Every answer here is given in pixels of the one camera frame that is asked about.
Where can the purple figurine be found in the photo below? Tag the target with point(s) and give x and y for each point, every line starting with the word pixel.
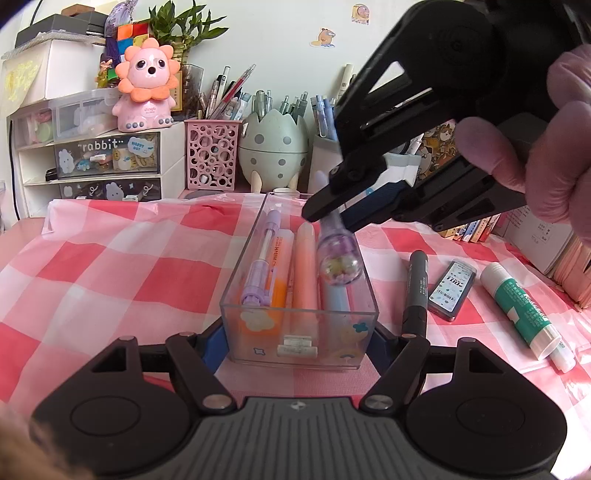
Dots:
pixel 122 14

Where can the green egg-shaped pen holder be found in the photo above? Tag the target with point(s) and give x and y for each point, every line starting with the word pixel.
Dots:
pixel 272 147

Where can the colourful puzzle cube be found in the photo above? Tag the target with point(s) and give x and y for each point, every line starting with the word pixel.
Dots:
pixel 134 34

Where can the bunch of grey-green pens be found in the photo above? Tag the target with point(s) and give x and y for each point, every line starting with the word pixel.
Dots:
pixel 281 104

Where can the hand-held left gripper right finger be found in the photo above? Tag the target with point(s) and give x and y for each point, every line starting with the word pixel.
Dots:
pixel 379 346

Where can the pink lion toy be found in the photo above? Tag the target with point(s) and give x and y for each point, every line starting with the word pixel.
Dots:
pixel 145 87

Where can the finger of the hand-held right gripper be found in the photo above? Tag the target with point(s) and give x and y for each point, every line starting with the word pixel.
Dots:
pixel 355 134
pixel 369 210

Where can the black marker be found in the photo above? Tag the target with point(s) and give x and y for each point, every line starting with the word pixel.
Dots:
pixel 415 295

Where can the purple mechanical pencil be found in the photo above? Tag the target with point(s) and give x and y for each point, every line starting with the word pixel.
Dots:
pixel 263 277

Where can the purple pen with ball top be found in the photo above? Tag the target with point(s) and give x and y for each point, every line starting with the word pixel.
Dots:
pixel 339 265

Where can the pink highlighter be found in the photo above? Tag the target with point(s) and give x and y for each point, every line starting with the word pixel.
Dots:
pixel 304 267

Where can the white drawer organizer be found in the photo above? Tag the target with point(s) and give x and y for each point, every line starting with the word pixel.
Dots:
pixel 171 157

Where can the white eraser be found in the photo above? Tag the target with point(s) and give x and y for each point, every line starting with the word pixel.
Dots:
pixel 298 351

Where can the red checkered tablecloth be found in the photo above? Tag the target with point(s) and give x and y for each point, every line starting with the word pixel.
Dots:
pixel 115 258

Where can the grey and white pen holder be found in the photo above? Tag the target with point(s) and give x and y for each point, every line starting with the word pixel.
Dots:
pixel 321 159

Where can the person's right hand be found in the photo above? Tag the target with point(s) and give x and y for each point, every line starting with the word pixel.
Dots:
pixel 563 175

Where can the bunch of assorted pens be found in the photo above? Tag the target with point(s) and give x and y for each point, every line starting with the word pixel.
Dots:
pixel 221 97

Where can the pale blue pen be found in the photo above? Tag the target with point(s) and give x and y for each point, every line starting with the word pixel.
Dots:
pixel 334 300

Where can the printed paper booklet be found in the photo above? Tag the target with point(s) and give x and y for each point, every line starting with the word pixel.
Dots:
pixel 535 235

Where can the green and white glue stick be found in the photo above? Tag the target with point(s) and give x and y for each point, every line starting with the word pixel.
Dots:
pixel 521 314

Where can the orange highlighter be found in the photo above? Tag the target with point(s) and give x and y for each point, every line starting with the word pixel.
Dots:
pixel 279 297

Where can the clear plastic stationery box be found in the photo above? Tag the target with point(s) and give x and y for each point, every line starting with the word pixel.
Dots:
pixel 258 348

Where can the dark grey box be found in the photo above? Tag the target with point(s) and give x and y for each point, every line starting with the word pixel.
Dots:
pixel 60 27

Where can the pink perforated pen holder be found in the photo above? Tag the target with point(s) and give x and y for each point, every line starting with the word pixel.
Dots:
pixel 212 154

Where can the lucky bamboo plant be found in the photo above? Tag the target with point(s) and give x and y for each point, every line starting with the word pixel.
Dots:
pixel 184 27

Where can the grey pencil lead case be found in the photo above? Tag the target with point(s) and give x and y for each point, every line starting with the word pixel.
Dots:
pixel 452 290

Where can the pink pencil case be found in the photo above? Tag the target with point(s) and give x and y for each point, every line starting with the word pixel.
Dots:
pixel 575 272

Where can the white storage box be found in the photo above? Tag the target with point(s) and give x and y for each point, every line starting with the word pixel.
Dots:
pixel 64 69

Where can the cartoon wall sticker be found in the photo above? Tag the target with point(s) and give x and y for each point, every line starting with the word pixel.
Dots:
pixel 324 38
pixel 361 13

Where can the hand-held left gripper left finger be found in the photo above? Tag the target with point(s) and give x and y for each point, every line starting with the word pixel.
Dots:
pixel 211 348

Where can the bunch of pastel pens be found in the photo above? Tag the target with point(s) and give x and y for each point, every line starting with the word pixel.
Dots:
pixel 323 110

